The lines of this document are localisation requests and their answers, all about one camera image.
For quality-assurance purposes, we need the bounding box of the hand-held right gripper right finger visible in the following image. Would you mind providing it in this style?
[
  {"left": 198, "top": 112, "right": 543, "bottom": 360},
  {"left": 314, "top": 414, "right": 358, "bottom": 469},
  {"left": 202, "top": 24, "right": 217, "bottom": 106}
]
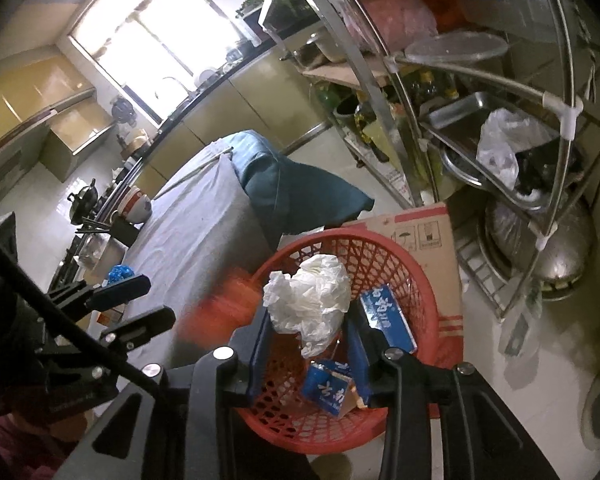
[{"left": 342, "top": 303, "right": 561, "bottom": 480}]

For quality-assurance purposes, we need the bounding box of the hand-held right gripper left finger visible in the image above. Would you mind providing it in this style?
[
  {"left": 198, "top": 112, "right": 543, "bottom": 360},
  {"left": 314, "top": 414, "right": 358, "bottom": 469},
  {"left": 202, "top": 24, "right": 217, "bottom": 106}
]
[{"left": 55, "top": 310, "right": 276, "bottom": 480}]

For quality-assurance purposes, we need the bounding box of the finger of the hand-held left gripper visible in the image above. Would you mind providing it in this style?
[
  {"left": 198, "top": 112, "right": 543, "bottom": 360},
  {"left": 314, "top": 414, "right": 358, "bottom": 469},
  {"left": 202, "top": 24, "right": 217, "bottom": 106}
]
[
  {"left": 47, "top": 274, "right": 150, "bottom": 320},
  {"left": 100, "top": 307, "right": 177, "bottom": 356}
]

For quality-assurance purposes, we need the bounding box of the orange cardboard box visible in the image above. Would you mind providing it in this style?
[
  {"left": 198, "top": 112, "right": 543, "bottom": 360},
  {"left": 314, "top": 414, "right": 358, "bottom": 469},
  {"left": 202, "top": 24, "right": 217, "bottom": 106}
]
[{"left": 91, "top": 305, "right": 128, "bottom": 328}]

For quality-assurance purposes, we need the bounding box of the red plastic bag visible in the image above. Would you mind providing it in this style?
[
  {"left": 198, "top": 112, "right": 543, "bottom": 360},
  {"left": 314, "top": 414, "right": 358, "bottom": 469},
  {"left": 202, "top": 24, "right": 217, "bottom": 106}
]
[{"left": 177, "top": 269, "right": 263, "bottom": 348}]

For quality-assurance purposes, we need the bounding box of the white plastic bag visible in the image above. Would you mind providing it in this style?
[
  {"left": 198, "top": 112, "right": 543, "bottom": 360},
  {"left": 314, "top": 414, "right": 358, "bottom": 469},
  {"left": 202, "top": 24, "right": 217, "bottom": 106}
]
[
  {"left": 475, "top": 107, "right": 557, "bottom": 192},
  {"left": 262, "top": 254, "right": 353, "bottom": 358}
]

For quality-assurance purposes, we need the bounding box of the red plastic basket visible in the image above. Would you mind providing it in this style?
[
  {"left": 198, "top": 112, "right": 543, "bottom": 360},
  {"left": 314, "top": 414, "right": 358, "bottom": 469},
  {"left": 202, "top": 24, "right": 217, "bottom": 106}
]
[{"left": 220, "top": 227, "right": 441, "bottom": 456}]

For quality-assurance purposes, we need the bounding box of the small blue carton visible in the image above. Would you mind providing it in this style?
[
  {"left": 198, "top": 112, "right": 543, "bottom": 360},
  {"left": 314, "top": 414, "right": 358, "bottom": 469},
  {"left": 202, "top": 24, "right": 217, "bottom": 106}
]
[{"left": 302, "top": 359, "right": 362, "bottom": 416}]

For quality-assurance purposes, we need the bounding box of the red and white bowl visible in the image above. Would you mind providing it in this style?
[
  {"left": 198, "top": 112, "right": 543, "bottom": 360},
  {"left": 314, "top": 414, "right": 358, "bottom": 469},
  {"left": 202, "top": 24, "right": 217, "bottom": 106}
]
[{"left": 115, "top": 185, "right": 152, "bottom": 226}]

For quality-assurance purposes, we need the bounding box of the grey tablecloth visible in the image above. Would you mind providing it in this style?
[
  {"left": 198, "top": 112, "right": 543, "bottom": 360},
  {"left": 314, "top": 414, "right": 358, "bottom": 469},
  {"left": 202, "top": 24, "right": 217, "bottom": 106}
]
[{"left": 77, "top": 142, "right": 281, "bottom": 367}]

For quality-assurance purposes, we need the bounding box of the black wok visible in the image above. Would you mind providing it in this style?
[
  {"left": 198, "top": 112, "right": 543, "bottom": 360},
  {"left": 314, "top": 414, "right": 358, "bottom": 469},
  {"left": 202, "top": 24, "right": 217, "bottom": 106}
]
[{"left": 67, "top": 179, "right": 101, "bottom": 221}]

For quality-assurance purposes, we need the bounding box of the brown cardboard box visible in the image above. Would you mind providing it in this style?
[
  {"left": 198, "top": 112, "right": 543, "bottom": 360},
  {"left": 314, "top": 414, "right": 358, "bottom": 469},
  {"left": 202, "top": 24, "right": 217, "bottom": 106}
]
[{"left": 280, "top": 202, "right": 466, "bottom": 361}]

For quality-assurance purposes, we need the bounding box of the teal cloth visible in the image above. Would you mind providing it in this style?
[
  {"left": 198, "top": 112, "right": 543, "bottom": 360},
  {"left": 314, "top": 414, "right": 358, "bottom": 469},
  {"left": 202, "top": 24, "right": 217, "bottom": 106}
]
[{"left": 230, "top": 130, "right": 376, "bottom": 237}]

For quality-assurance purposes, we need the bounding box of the small fan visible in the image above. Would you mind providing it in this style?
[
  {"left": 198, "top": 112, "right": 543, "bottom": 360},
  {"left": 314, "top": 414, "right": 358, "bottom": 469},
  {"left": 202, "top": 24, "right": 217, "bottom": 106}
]
[{"left": 111, "top": 97, "right": 139, "bottom": 127}]

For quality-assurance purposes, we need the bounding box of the large metal basin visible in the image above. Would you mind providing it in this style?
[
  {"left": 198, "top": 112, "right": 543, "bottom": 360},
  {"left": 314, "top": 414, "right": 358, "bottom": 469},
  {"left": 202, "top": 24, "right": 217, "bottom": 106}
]
[{"left": 484, "top": 195, "right": 597, "bottom": 302}]

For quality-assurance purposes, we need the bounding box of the window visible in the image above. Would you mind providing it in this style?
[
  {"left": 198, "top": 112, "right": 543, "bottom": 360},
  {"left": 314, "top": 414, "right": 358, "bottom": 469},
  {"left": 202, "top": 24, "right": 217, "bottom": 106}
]
[{"left": 67, "top": 0, "right": 242, "bottom": 127}]

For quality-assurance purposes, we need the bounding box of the metal tray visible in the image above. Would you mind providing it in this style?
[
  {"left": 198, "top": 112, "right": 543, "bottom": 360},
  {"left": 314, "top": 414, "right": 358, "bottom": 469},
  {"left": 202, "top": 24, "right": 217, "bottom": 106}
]
[{"left": 420, "top": 92, "right": 531, "bottom": 147}]

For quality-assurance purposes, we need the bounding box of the wooden cutting board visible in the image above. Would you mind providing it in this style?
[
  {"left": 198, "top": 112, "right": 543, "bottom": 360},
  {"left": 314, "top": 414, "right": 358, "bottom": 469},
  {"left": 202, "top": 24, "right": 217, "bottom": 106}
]
[{"left": 302, "top": 62, "right": 377, "bottom": 87}]

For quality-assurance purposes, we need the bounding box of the metal kitchen rack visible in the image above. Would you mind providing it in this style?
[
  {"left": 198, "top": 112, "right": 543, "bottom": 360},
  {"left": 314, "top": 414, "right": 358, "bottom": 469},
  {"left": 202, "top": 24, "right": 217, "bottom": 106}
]
[{"left": 277, "top": 0, "right": 598, "bottom": 322}]

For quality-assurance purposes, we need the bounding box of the round metal lid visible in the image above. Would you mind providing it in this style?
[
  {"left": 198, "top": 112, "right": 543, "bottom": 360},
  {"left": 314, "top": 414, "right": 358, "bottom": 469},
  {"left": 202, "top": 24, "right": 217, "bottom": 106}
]
[{"left": 405, "top": 30, "right": 511, "bottom": 67}]

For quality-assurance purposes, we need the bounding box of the pink plastic bag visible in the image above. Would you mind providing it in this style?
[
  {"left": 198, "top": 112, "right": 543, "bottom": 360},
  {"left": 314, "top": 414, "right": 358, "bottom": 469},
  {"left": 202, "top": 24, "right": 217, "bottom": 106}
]
[{"left": 345, "top": 0, "right": 439, "bottom": 52}]

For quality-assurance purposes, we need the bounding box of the black cable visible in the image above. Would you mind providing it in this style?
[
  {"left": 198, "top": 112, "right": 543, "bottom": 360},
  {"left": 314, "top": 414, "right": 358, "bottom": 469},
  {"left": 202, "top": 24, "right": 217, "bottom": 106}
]
[{"left": 0, "top": 232, "right": 167, "bottom": 397}]

